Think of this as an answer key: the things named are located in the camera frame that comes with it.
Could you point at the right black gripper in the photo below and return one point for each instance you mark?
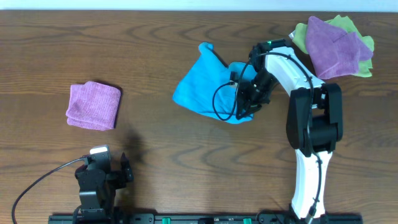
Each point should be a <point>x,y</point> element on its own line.
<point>249,106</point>

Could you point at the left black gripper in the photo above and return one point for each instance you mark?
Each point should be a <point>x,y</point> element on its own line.
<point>114,177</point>

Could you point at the blue microfibre cloth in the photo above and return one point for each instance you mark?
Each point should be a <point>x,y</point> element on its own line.
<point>205,89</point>

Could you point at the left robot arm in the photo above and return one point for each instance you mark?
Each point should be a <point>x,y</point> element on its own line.
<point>98,203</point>

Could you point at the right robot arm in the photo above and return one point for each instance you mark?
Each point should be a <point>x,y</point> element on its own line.
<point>314,122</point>

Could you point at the white cloth tag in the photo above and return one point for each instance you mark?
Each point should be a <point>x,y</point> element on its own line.
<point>292,34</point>

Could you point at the folded purple cloth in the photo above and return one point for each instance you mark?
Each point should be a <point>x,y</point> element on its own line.
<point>93,106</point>

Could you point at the green cloth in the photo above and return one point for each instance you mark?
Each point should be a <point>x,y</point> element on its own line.
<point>343,22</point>

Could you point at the crumpled purple cloth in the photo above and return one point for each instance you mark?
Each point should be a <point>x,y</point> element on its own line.
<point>336,52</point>

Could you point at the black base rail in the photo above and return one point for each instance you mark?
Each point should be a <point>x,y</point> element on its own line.
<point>148,218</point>

